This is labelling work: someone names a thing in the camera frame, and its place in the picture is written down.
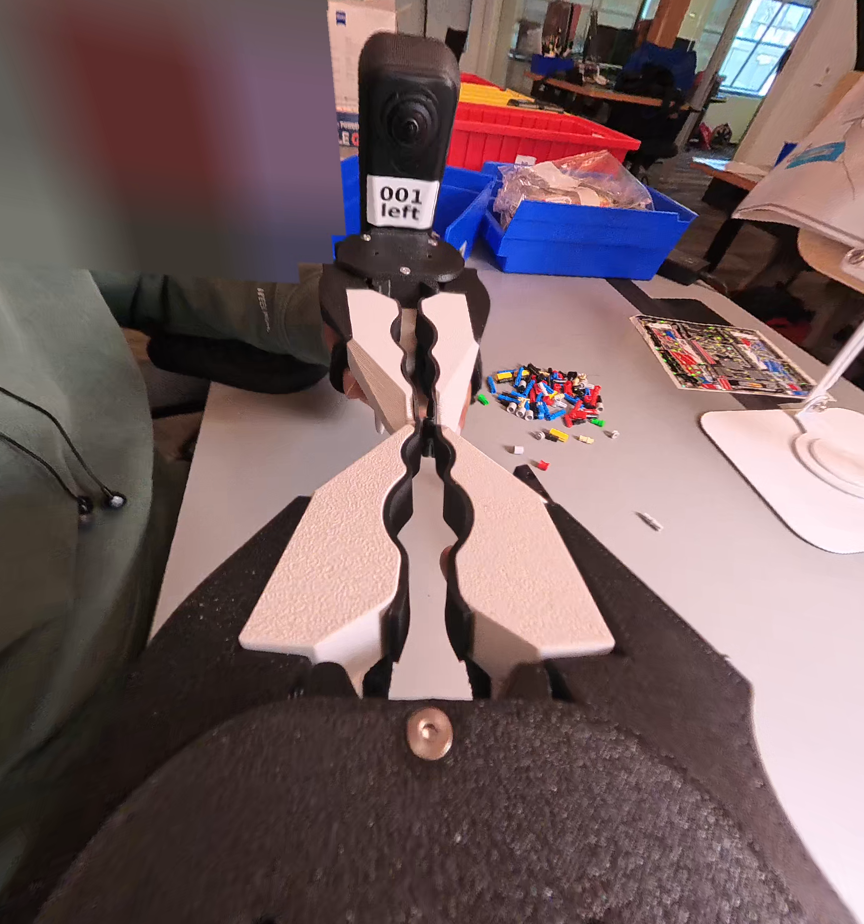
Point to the grey lego pin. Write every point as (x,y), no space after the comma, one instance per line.
(649,521)

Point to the plastic bag of parts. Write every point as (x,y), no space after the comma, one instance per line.
(572,180)

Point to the colourful sticker sheet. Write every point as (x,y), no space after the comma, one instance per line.
(720,354)

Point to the yellow storage bin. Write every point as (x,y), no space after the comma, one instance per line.
(489,92)

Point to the black chair armrest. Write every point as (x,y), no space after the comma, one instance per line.
(222,368)

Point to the person's left forearm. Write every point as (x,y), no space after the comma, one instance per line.
(222,310)

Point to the white cardboard box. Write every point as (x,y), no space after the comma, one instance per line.
(345,72)

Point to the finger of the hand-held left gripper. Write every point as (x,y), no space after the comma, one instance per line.
(457,346)
(374,346)

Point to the person's green sweatshirt torso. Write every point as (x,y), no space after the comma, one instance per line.
(42,433)

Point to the white booklet stand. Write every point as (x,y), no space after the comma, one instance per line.
(836,469)

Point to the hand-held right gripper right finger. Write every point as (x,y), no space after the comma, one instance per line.
(533,577)

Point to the red storage bin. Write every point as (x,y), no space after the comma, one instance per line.
(540,137)

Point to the person's left hand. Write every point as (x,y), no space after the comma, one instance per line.
(356,395)

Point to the blue storage bin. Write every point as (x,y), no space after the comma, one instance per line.
(583,238)
(464,195)

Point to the pile of colourful lego pieces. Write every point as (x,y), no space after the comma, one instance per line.
(547,397)

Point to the black lego frame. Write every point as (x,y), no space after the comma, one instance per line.
(531,482)

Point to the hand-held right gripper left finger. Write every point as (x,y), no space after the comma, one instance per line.
(316,570)

